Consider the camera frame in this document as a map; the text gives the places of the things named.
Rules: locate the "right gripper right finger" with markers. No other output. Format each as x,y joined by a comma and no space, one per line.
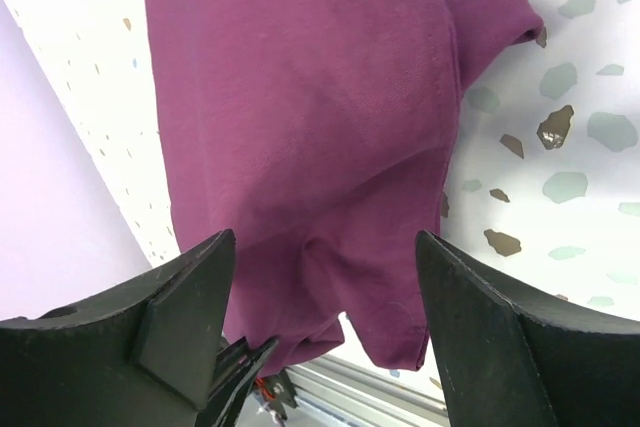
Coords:
511,355

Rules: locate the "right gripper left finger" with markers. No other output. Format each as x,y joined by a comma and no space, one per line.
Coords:
141,353

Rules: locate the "purple surgical cloth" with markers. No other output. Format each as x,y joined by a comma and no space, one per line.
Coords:
320,132

